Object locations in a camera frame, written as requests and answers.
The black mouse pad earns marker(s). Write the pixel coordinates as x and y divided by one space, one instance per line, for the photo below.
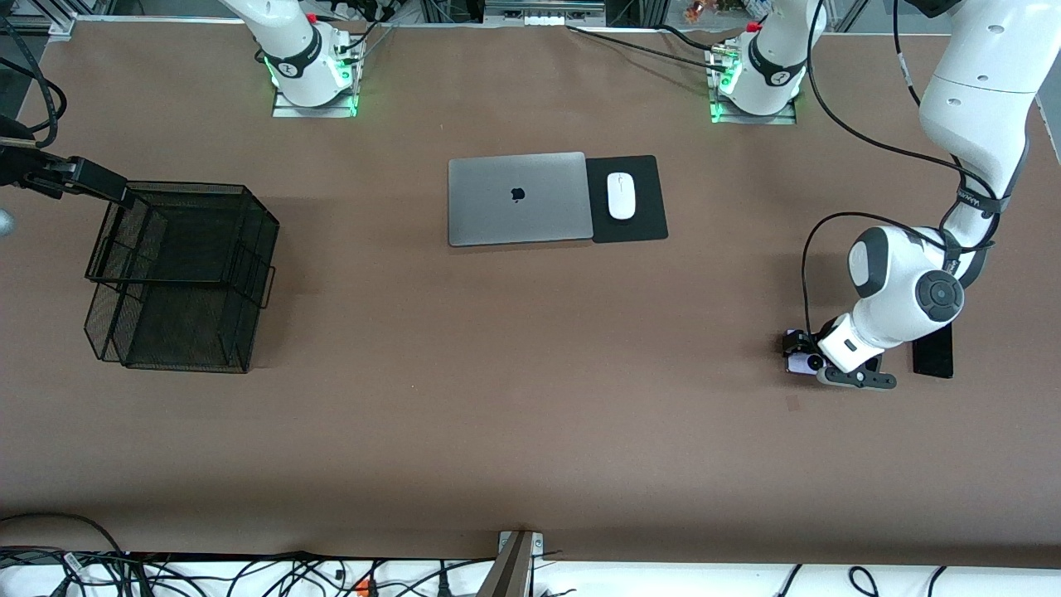
651 199

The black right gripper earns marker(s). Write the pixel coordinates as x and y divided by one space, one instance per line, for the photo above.
18 168

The black mesh two-tier tray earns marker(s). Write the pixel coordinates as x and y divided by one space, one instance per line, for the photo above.
182 274

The white power strip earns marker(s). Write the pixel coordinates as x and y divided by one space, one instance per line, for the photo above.
543 18

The silver closed laptop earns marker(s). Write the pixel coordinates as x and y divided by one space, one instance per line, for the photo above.
497 207

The black slab smartphone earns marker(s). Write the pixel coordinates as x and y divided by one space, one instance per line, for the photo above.
932 356

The white computer mouse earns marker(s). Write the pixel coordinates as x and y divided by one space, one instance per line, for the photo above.
622 196

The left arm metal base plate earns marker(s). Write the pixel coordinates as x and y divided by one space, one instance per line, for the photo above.
754 119

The aluminium camera post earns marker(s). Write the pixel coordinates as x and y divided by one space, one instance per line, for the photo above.
510 572

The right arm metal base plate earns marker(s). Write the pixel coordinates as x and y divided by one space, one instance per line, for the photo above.
315 111

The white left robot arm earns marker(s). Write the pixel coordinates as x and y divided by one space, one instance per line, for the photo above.
978 83

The aluminium frame corner bracket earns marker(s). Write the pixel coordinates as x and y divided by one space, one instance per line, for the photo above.
62 26

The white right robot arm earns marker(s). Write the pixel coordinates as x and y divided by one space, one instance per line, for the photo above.
298 58

